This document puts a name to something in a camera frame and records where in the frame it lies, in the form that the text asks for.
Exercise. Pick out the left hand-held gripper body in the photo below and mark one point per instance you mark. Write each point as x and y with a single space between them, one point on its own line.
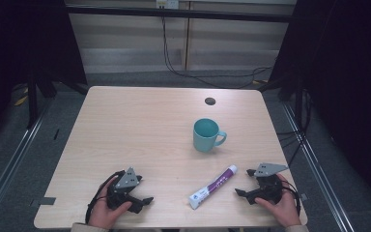
127 180

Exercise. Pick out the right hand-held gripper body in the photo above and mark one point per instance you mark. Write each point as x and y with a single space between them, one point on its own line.
268 185

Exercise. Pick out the white and purple toothpaste tube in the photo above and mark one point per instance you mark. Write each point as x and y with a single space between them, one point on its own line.
212 187

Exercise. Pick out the teal mug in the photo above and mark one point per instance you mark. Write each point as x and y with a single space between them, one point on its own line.
204 141

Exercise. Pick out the person's right hand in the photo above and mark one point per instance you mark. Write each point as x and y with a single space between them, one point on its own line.
280 211

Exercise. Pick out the person's left hand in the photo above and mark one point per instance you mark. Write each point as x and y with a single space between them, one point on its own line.
104 213

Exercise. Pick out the black table grommet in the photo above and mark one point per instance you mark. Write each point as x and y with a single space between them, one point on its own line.
210 101

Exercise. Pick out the black tape strip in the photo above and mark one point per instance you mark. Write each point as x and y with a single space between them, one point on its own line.
46 201

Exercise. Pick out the black metal stand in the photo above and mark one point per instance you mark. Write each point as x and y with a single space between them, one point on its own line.
32 103

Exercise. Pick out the black curtain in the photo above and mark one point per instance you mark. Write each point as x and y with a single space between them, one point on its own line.
22 48
348 80

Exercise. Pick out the yellow tape piece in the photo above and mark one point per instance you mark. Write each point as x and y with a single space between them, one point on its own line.
20 101

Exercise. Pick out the black horizontal bar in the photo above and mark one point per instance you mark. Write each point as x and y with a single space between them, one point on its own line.
180 14

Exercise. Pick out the metal floor rail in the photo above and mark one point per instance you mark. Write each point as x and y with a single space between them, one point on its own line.
315 164
13 158

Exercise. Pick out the white wall power outlet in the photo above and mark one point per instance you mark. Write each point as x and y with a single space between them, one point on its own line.
167 4

